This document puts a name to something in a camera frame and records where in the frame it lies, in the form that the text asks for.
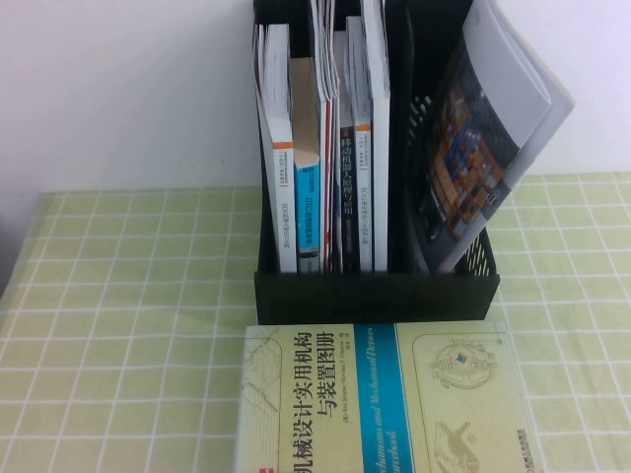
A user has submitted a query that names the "white catalogue with blue back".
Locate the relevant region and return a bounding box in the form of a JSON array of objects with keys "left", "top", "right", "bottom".
[{"left": 362, "top": 0, "right": 391, "bottom": 272}]

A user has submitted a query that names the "blue-spined book with brown pages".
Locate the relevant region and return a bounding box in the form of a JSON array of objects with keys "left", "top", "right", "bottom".
[{"left": 289, "top": 56, "right": 322, "bottom": 275}]

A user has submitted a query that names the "thick white orange-banded book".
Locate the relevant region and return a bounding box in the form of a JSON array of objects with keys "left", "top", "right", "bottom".
[{"left": 253, "top": 23, "right": 300, "bottom": 274}]

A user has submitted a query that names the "black-spined mobile robot book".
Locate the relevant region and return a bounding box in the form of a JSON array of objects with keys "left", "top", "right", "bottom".
[{"left": 333, "top": 29, "right": 364, "bottom": 273}]

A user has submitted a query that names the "black perforated plastic book holder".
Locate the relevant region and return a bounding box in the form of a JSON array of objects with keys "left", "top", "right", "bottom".
[{"left": 251, "top": 0, "right": 503, "bottom": 326}]

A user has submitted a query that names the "large yellow-green mechanical design book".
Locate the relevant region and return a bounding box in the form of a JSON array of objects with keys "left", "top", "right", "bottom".
[{"left": 231, "top": 322, "right": 536, "bottom": 473}]

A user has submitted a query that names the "red-edged dark-cover magazine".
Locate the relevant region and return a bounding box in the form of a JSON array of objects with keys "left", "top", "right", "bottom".
[{"left": 309, "top": 0, "right": 334, "bottom": 275}]

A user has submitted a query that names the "warehouse-photo cover magazine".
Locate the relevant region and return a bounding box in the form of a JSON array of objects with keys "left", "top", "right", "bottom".
[{"left": 413, "top": 0, "right": 577, "bottom": 275}]

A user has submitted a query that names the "green white checked tablecloth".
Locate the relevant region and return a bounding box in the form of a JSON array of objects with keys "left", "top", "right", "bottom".
[{"left": 0, "top": 171, "right": 631, "bottom": 473}]

